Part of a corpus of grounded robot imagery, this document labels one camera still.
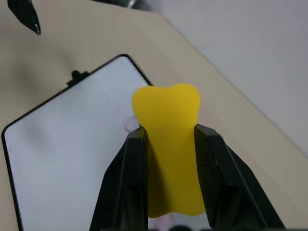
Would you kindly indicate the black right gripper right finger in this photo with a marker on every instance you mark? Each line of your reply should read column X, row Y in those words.
column 226, row 178

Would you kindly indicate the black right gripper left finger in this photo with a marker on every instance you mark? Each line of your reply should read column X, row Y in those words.
column 125, row 183

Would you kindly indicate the yellow bone-shaped eraser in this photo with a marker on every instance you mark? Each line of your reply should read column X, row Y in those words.
column 168, row 134

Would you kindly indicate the black-framed whiteboard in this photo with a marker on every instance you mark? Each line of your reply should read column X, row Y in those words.
column 69, row 149

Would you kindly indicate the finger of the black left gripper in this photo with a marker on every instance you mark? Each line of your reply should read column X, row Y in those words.
column 25, row 13

